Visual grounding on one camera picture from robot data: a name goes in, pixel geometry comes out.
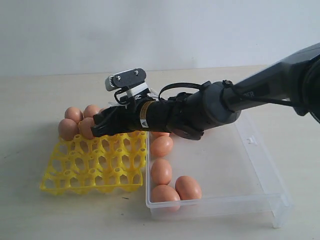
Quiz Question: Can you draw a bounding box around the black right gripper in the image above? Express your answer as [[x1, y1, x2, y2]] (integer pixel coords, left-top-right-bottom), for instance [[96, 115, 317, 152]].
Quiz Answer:
[[90, 92, 205, 141]]

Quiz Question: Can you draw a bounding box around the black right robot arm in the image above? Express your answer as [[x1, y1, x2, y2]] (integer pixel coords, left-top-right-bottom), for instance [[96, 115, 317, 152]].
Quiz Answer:
[[91, 44, 320, 141]]

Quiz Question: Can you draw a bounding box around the yellow plastic egg tray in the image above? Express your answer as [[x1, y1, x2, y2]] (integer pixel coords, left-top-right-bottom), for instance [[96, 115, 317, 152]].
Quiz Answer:
[[40, 131, 149, 195]]

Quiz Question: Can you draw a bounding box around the clear plastic container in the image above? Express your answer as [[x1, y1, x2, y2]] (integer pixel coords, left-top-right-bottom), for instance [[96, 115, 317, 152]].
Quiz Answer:
[[145, 112, 293, 228]]

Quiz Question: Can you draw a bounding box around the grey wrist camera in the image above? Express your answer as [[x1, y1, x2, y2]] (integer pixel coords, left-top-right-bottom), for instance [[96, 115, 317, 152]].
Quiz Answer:
[[105, 68, 147, 92]]

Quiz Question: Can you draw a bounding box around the black cable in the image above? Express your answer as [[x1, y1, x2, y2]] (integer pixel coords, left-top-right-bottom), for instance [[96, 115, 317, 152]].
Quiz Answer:
[[113, 83, 203, 106]]

